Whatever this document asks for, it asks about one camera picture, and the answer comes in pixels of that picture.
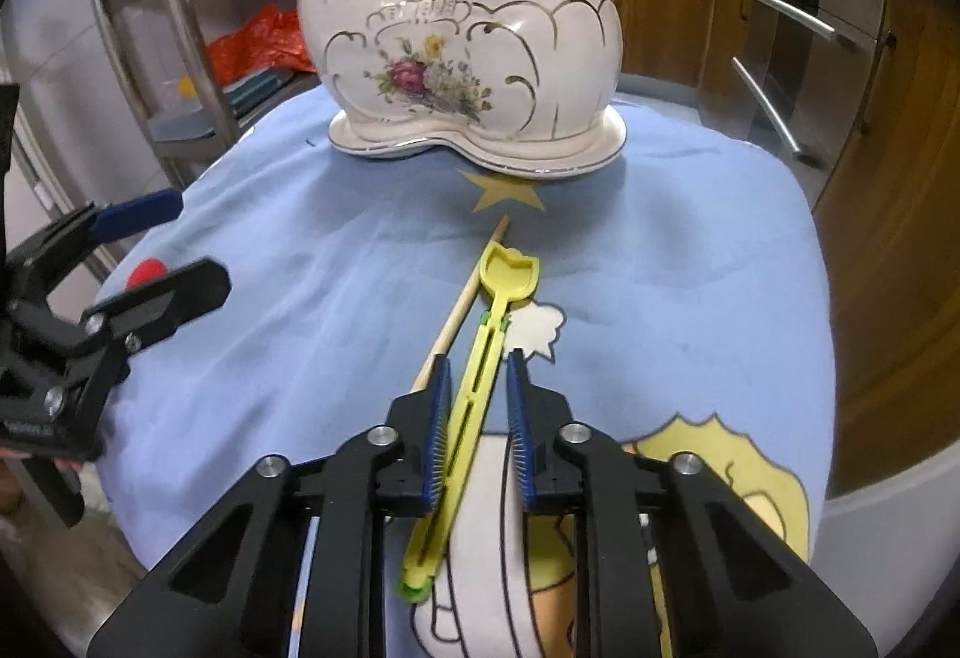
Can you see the blue printed blanket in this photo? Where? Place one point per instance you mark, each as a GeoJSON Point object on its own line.
{"type": "Point", "coordinates": [300, 290]}

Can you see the white ceramic utensil holder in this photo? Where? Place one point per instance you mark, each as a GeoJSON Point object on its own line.
{"type": "Point", "coordinates": [525, 66]}

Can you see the wooden kitchen base cabinets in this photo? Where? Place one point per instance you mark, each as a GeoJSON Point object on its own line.
{"type": "Point", "coordinates": [885, 215]}

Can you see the wooden chopstick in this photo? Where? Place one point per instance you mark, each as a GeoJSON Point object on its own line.
{"type": "Point", "coordinates": [469, 298]}

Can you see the teal flat box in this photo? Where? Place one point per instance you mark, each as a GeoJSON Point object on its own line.
{"type": "Point", "coordinates": [259, 88]}

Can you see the yellow folding spoon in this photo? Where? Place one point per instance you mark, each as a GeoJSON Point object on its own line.
{"type": "Point", "coordinates": [510, 275]}

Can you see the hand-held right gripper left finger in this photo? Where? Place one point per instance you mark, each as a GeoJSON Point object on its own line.
{"type": "Point", "coordinates": [437, 433]}

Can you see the built-in steel oven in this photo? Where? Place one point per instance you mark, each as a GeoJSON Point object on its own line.
{"type": "Point", "coordinates": [810, 36]}

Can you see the red plastic bag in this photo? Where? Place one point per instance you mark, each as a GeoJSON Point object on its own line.
{"type": "Point", "coordinates": [262, 39]}

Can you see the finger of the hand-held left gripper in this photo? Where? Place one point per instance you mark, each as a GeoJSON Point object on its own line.
{"type": "Point", "coordinates": [172, 298]}
{"type": "Point", "coordinates": [139, 212]}

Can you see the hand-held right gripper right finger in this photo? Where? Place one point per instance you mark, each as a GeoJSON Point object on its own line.
{"type": "Point", "coordinates": [520, 433]}

